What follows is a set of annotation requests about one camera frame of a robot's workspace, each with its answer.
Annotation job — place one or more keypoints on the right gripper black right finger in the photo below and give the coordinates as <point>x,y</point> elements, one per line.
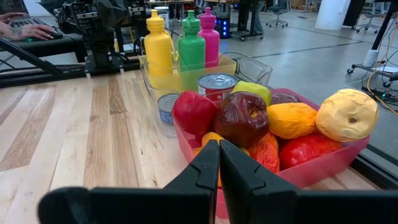
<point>311,208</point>

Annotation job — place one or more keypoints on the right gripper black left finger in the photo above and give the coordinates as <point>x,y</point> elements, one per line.
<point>140,207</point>

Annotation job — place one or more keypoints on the small red toy fruit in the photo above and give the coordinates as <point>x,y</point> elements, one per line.
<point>265,152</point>

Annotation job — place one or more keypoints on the yellow and red toy mango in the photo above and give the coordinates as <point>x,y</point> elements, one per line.
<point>211,137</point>

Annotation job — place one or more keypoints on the tin can with colourful label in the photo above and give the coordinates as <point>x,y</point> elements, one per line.
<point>217,85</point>
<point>166,109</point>

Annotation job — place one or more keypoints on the yellow toy pear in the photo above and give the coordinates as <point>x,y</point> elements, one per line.
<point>346,113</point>

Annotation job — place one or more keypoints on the dark red toy apple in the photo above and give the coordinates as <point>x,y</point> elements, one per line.
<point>242,119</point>

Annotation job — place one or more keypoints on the green toy apple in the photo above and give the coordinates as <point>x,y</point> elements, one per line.
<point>253,90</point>

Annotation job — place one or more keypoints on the yellow plastic squeeze bottle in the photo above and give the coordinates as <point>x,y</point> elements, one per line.
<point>158,46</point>

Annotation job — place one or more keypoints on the green plastic squeeze bottle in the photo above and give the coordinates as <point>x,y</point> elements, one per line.
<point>191,46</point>

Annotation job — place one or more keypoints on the pink plastic squeeze bottle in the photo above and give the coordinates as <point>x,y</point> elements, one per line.
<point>210,37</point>

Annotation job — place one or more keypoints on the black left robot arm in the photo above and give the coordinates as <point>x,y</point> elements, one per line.
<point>105,25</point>

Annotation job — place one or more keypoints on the red translucent plastic bin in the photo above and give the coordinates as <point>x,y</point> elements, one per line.
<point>326,168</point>

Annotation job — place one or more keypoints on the yellow translucent plastic bin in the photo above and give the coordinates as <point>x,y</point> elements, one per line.
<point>186,81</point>

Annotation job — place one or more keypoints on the black power strip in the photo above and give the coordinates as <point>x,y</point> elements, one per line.
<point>384,93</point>

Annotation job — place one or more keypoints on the clear plastic bin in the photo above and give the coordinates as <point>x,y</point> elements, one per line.
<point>255,70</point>

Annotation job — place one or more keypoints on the black rolling cart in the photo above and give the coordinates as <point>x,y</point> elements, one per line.
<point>382,70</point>

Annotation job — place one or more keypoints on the grey side desk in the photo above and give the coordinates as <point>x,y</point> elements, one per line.
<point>46,46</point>

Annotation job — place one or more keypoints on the black computer mouse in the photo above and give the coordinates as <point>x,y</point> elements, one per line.
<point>57,35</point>

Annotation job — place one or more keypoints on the white round column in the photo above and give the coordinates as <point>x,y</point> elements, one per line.
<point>332,12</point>

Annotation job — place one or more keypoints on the black office chair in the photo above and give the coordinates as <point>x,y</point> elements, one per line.
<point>278,14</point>

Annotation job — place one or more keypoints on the black computer tower blue lights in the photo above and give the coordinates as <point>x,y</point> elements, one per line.
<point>224,26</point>

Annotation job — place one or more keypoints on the black rolling stand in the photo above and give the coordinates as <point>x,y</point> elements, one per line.
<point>245,18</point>

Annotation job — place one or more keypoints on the person's hand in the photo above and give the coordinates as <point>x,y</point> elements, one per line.
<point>9,16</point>
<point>31,31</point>

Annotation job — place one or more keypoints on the black keyboard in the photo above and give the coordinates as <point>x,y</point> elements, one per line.
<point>26,22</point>

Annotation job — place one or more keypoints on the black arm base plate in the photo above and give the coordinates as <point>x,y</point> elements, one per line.
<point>102,65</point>

